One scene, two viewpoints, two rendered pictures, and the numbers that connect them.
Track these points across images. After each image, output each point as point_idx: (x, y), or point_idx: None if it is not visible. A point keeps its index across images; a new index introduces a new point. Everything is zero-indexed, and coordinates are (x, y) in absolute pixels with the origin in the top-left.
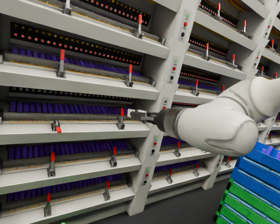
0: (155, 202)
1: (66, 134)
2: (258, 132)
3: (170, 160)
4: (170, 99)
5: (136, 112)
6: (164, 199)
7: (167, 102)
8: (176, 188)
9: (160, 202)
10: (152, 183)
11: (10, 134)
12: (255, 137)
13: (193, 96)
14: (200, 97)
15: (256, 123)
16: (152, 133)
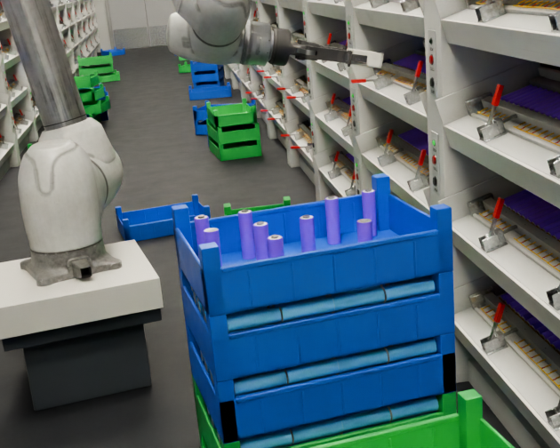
0: (490, 411)
1: (379, 96)
2: (167, 27)
3: (468, 246)
4: (437, 35)
5: (329, 46)
6: (503, 431)
7: (434, 42)
8: (538, 437)
9: (491, 420)
10: (476, 317)
11: (361, 84)
12: (166, 31)
13: (468, 23)
14: (483, 25)
15: (169, 18)
16: (430, 128)
